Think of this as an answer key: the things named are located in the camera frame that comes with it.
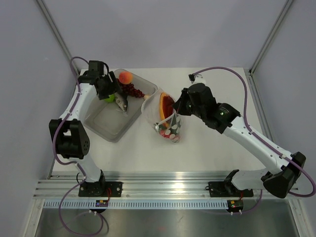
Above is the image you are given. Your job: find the red orange meat slab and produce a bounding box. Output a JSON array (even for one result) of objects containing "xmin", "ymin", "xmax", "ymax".
[{"xmin": 159, "ymin": 92, "xmax": 175, "ymax": 121}]

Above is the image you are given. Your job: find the green lime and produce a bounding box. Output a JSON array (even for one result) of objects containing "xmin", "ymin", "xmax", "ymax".
[{"xmin": 104, "ymin": 94, "xmax": 115, "ymax": 103}]

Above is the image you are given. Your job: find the clear zip top bag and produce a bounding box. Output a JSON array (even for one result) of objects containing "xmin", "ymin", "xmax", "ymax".
[{"xmin": 141, "ymin": 88, "xmax": 183, "ymax": 144}]

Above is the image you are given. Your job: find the red chili pepper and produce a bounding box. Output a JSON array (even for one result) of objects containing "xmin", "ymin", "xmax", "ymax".
[{"xmin": 159, "ymin": 129, "xmax": 180, "ymax": 143}]

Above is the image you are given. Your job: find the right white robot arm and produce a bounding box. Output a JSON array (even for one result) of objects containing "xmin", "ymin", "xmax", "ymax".
[{"xmin": 173, "ymin": 83, "xmax": 306, "ymax": 198}]

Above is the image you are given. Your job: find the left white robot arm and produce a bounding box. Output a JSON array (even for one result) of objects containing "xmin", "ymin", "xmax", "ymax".
[{"xmin": 49, "ymin": 60, "xmax": 120, "ymax": 197}]

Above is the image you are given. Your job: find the clear plastic food bin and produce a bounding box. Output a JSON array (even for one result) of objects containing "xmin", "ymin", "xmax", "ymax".
[{"xmin": 83, "ymin": 68, "xmax": 158, "ymax": 143}]

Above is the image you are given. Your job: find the orange peach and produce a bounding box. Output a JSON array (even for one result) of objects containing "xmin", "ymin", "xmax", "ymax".
[{"xmin": 118, "ymin": 71, "xmax": 133, "ymax": 84}]

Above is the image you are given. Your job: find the silver grey fish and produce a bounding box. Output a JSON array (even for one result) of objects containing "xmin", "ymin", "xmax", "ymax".
[{"xmin": 115, "ymin": 92, "xmax": 128, "ymax": 112}]

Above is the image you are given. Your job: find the dark red grape bunch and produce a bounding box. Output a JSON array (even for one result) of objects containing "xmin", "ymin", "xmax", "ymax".
[{"xmin": 120, "ymin": 83, "xmax": 145, "ymax": 98}]

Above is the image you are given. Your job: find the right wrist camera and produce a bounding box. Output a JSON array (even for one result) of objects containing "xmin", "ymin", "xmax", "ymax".
[{"xmin": 189, "ymin": 74, "xmax": 206, "ymax": 85}]

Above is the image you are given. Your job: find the left aluminium frame post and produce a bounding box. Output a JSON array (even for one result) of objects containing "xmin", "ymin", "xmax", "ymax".
[{"xmin": 35, "ymin": 0, "xmax": 73, "ymax": 63}]

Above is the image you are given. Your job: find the aluminium frame post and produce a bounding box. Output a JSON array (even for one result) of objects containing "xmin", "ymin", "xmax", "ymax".
[
  {"xmin": 249, "ymin": 0, "xmax": 295, "ymax": 76},
  {"xmin": 35, "ymin": 0, "xmax": 73, "ymax": 63}
]

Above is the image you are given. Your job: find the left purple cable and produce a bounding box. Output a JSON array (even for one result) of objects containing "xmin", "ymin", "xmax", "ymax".
[{"xmin": 51, "ymin": 56, "xmax": 111, "ymax": 235}]

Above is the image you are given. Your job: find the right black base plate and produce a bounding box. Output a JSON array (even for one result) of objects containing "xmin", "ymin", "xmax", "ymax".
[{"xmin": 205, "ymin": 181, "xmax": 254, "ymax": 198}]

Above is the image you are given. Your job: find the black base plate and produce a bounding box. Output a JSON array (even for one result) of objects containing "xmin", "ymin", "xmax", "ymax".
[
  {"xmin": 79, "ymin": 181, "xmax": 123, "ymax": 198},
  {"xmin": 205, "ymin": 181, "xmax": 254, "ymax": 198}
]

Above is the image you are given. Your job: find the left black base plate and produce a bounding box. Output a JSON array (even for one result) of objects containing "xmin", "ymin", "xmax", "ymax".
[{"xmin": 79, "ymin": 181, "xmax": 123, "ymax": 198}]

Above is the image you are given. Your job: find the aluminium mounting rail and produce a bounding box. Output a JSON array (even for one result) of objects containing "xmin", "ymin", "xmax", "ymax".
[{"xmin": 33, "ymin": 174, "xmax": 301, "ymax": 199}]

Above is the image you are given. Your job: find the right aluminium frame post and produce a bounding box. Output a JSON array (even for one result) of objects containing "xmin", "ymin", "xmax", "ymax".
[{"xmin": 249, "ymin": 0, "xmax": 295, "ymax": 76}]

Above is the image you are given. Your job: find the white slotted cable duct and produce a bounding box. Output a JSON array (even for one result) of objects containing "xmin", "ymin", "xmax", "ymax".
[{"xmin": 43, "ymin": 199, "xmax": 228, "ymax": 210}]

